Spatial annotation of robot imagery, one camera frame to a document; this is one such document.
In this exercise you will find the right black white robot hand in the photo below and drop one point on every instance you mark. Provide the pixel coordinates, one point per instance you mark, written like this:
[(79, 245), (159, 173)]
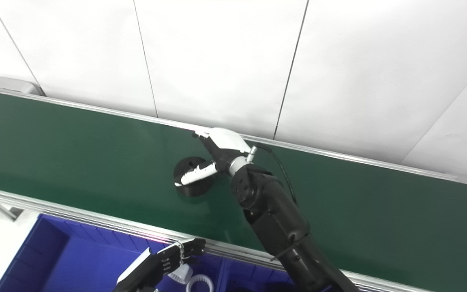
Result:
[(227, 142)]

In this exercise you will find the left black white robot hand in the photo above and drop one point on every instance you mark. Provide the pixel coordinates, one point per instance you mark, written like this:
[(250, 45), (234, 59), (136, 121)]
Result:
[(148, 267)]

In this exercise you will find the black round machined part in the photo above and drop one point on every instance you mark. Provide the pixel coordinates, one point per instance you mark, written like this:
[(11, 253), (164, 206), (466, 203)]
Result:
[(191, 188)]

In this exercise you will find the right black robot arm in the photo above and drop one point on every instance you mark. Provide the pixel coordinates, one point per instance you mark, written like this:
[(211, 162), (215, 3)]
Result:
[(278, 219)]

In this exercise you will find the white ribbed cap part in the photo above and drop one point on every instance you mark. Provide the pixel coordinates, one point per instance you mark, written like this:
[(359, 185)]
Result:
[(180, 275)]

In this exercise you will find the blue bin with white parts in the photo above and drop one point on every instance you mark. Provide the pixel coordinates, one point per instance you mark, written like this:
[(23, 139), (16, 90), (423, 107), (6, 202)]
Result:
[(75, 259)]

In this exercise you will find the blue bin with black parts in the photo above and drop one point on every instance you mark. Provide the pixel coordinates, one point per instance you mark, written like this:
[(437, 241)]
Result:
[(249, 280)]

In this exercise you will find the green conveyor belt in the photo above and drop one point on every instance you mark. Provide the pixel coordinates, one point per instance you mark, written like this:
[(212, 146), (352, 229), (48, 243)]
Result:
[(75, 154)]

